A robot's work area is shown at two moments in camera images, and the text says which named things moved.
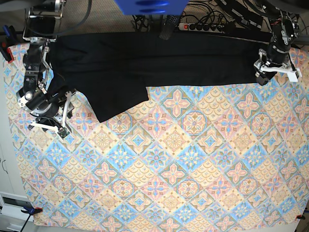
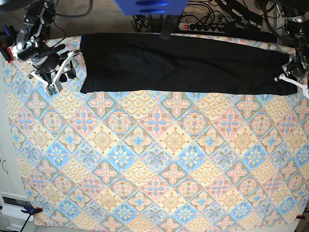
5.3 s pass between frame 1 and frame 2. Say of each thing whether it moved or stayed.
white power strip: stayed
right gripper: moved
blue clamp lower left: stayed
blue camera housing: stayed
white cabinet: stayed
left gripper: moved
